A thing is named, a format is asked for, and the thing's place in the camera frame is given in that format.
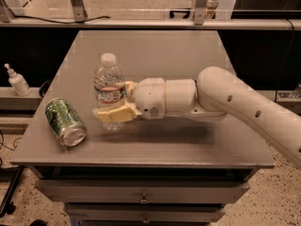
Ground metal frame bracket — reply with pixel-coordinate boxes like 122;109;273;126
71;0;87;23
193;0;208;25

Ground white pump dispenser bottle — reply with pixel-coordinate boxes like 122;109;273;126
4;63;31;96

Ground grey top drawer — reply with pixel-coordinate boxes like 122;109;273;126
35;180;249;204

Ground clear plastic water bottle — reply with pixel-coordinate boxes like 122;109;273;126
93;52;127;132

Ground green soda can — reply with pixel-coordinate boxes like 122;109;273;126
45;98;87;147

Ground black cable on floor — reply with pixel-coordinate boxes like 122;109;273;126
0;130;23;153

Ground black cable on ledge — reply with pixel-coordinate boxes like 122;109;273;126
0;0;111;24

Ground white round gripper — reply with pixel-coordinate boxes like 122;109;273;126
92;77;166;122

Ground right metal frame bracket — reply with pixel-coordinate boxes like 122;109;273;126
193;0;208;25

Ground grey drawer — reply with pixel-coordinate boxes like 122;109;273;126
35;180;249;204
65;203;226;223

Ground grey lower drawer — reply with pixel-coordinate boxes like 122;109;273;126
65;203;226;223

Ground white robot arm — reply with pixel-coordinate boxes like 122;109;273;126
93;67;301;168

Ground left metal frame bracket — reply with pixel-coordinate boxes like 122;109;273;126
71;0;87;23

